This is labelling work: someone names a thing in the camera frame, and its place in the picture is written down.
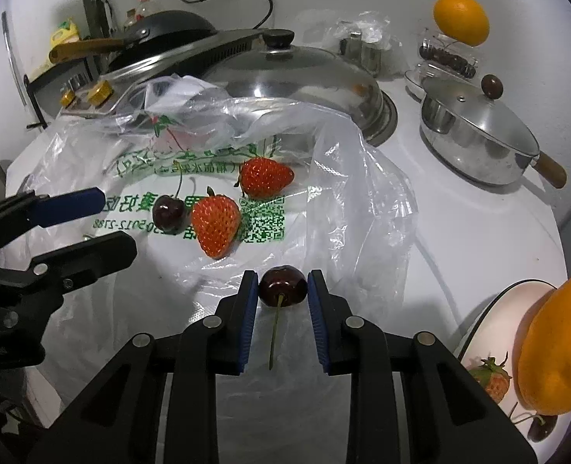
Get yellow detergent bottle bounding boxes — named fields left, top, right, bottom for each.
left=34, top=17, right=82, bottom=75

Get large steel wok lid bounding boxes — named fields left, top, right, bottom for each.
left=201, top=29, right=398, bottom=148

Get steel cups in plastic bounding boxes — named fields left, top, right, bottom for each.
left=341, top=31, right=383, bottom=77

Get grey vertical pipe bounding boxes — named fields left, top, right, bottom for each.
left=77, top=0, right=102, bottom=39

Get large orange with stem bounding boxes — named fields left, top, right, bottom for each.
left=516, top=274, right=571, bottom=416

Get steel saucepan with wooden handle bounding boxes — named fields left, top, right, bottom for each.
left=419, top=75, right=569, bottom=190

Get red strawberry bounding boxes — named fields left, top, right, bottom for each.
left=191, top=187, right=242, bottom=259
left=468, top=355, right=513, bottom=403
left=237, top=157, right=296, bottom=199

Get round orange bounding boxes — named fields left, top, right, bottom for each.
left=433, top=0, right=490, bottom=48

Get black wok with wooden handle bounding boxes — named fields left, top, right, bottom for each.
left=48, top=10, right=218, bottom=66

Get silver induction cooker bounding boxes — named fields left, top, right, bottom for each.
left=58, top=29, right=267, bottom=119

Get dark red cherry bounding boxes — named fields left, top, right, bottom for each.
left=508, top=403, right=559, bottom=443
left=152, top=162, right=188, bottom=234
left=257, top=265, right=309, bottom=372

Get white plate with black rim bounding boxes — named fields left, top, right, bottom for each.
left=452, top=279, right=571, bottom=460

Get clear plastic fruit box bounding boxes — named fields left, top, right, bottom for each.
left=418, top=34, right=482, bottom=80

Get clear plastic bag green print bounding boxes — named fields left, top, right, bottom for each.
left=5, top=72, right=419, bottom=464

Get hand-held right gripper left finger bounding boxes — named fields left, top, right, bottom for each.
left=27, top=271, right=259, bottom=464

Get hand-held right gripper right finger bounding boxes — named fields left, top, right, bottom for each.
left=307, top=269, right=540, bottom=464

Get black metal rack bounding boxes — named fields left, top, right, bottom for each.
left=22, top=55, right=102, bottom=129

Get black umbrella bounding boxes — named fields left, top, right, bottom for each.
left=92, top=0, right=117, bottom=39

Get saucepan lid with wooden knob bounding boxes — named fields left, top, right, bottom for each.
left=421, top=74, right=540, bottom=158

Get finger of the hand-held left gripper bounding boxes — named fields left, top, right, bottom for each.
left=0, top=231, right=138, bottom=300
left=0, top=188, right=108, bottom=252

